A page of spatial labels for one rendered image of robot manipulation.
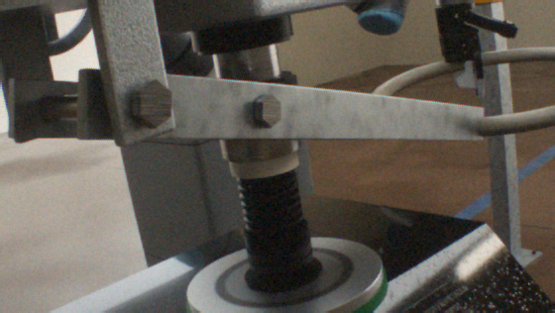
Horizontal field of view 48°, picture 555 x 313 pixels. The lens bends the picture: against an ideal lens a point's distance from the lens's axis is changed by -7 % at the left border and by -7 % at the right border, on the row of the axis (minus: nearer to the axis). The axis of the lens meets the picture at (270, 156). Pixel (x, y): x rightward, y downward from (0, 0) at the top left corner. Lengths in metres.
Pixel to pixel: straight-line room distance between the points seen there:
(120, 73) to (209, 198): 1.27
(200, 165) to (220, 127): 1.13
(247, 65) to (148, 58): 0.18
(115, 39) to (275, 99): 0.19
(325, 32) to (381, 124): 7.30
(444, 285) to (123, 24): 0.48
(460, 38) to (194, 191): 0.78
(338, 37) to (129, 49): 7.78
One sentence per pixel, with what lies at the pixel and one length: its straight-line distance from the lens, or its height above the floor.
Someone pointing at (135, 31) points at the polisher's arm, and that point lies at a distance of 0.46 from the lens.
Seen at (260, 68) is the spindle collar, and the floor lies 1.05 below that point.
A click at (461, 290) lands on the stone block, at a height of 0.76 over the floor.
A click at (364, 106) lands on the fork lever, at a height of 0.99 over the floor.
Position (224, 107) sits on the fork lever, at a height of 1.04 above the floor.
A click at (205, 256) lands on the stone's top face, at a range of 0.88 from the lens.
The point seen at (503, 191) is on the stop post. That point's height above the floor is 0.30.
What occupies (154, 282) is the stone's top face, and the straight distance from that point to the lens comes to 0.83.
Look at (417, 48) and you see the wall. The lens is 8.52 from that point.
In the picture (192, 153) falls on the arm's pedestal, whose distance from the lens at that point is 1.67.
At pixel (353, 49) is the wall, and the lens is 8.41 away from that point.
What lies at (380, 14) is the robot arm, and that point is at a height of 1.05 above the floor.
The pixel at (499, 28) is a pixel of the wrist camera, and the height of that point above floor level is 0.99.
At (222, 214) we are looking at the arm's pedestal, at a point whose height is 0.59.
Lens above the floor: 1.12
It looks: 14 degrees down
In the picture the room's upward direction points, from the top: 10 degrees counter-clockwise
